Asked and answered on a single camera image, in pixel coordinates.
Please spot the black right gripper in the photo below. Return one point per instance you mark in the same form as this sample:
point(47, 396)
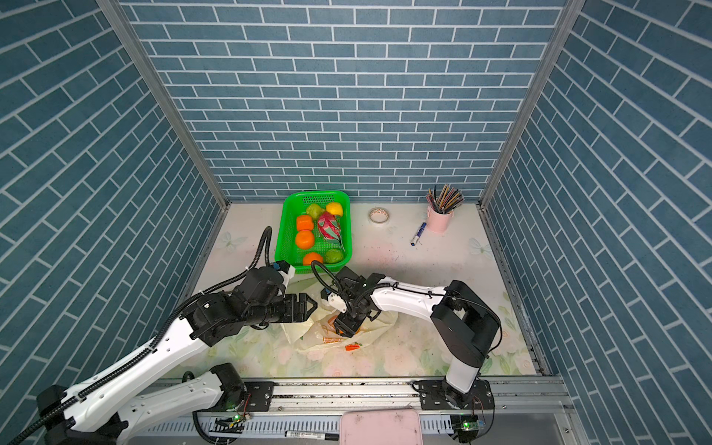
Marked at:
point(344, 324)

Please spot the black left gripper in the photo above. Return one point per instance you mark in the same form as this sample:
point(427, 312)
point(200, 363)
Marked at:
point(304, 313)

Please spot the yellowish plastic bag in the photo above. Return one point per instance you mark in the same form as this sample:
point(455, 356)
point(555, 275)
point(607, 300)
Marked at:
point(319, 331)

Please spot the pink dragon fruit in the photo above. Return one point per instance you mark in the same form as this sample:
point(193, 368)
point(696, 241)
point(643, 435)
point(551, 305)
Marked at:
point(329, 228)

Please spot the yellow green pear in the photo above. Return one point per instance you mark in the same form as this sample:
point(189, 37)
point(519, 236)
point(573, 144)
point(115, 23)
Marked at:
point(315, 211)

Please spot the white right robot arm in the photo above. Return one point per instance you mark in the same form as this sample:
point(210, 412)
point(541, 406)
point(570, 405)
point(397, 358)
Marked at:
point(466, 324)

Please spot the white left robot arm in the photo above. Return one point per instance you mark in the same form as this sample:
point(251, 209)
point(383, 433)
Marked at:
point(111, 407)

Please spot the blue white marker pen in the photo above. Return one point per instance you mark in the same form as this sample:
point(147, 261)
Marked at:
point(418, 234)

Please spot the green plastic basket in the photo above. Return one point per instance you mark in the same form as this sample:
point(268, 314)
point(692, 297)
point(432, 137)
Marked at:
point(296, 205)

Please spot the tape roll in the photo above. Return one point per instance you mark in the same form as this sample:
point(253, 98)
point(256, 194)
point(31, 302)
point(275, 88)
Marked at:
point(378, 216)

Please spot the pink pencil cup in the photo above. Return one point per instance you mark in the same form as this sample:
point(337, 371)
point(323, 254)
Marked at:
point(438, 222)

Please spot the black marker pen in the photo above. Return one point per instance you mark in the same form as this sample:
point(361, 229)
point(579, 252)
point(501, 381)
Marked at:
point(316, 436)

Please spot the pink box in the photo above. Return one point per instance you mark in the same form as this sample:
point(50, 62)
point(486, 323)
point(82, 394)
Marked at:
point(387, 427)

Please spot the coloured pencils bunch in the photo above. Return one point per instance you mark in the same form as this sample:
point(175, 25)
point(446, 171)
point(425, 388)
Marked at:
point(444, 200)

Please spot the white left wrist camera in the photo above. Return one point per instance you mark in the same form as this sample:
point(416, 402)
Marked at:
point(285, 270)

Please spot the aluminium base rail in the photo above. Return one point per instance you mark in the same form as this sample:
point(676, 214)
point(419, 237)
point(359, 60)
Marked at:
point(268, 407)

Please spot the aluminium corner post left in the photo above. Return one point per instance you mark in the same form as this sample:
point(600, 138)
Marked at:
point(124, 30)

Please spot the aluminium corner post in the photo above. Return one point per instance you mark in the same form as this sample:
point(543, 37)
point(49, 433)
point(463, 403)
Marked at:
point(124, 30)
point(564, 26)

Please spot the aluminium corner post right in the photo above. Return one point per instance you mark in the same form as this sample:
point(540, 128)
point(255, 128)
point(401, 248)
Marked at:
point(564, 26)

